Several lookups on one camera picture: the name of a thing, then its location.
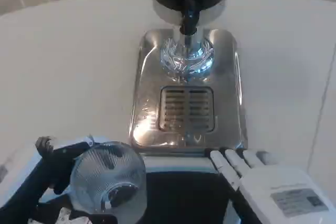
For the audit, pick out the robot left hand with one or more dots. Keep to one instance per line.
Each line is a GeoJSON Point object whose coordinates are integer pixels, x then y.
{"type": "Point", "coordinates": [56, 162]}

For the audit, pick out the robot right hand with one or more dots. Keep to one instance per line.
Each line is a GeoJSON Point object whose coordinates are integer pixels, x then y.
{"type": "Point", "coordinates": [286, 182]}

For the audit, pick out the clear ribbed glass cup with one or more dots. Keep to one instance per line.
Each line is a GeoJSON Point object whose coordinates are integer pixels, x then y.
{"type": "Point", "coordinates": [110, 179]}

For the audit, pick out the black robot torso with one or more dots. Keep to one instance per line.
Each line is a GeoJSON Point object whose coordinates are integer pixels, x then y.
{"type": "Point", "coordinates": [183, 197]}

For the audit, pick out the steel drip tray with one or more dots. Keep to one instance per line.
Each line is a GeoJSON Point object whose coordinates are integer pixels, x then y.
{"type": "Point", "coordinates": [147, 108]}

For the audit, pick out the slotted steel drip grid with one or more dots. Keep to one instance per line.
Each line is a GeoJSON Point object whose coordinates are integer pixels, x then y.
{"type": "Point", "coordinates": [187, 108]}

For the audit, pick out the black dispenser tap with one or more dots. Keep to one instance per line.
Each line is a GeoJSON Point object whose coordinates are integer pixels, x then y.
{"type": "Point", "coordinates": [189, 22]}

